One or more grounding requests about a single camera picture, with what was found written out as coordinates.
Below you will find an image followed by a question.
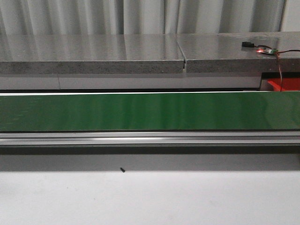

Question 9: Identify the grey stone countertop slab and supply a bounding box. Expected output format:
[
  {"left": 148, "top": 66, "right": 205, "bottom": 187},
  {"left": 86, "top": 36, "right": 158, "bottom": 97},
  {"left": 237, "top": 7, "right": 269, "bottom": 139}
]
[{"left": 0, "top": 32, "right": 300, "bottom": 75}]

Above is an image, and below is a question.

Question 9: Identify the black connector plug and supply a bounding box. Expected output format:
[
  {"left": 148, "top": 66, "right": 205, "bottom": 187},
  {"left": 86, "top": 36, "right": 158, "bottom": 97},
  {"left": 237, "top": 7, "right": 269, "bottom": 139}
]
[{"left": 242, "top": 41, "right": 255, "bottom": 48}]

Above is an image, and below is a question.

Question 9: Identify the green conveyor belt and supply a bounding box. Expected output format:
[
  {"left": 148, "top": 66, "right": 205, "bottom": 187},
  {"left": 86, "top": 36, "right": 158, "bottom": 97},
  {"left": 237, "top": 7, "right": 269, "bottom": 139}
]
[{"left": 0, "top": 91, "right": 300, "bottom": 132}]

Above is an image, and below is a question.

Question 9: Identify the small green circuit board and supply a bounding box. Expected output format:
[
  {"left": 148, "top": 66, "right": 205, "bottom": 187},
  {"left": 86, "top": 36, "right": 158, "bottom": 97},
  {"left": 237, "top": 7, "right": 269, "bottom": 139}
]
[{"left": 256, "top": 48, "right": 278, "bottom": 55}]

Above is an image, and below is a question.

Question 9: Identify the red plastic tray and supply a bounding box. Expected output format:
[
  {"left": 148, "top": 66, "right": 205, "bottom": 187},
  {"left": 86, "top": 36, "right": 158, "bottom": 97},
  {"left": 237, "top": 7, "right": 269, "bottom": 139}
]
[{"left": 267, "top": 78, "right": 300, "bottom": 91}]

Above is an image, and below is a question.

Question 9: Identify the grey pleated curtain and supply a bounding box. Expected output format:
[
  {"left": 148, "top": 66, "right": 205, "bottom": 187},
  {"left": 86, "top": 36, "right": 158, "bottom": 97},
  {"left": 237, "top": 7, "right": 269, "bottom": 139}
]
[{"left": 0, "top": 0, "right": 300, "bottom": 35}]

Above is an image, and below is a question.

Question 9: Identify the aluminium conveyor frame rail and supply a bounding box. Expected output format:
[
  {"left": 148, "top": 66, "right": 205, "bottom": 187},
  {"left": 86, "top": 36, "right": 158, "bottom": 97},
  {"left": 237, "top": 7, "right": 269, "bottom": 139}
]
[{"left": 0, "top": 130, "right": 300, "bottom": 146}]

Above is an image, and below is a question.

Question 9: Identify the red black wire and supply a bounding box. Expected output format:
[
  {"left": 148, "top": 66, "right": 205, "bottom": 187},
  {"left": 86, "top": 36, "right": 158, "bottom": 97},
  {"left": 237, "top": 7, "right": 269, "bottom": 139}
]
[{"left": 252, "top": 44, "right": 300, "bottom": 92}]

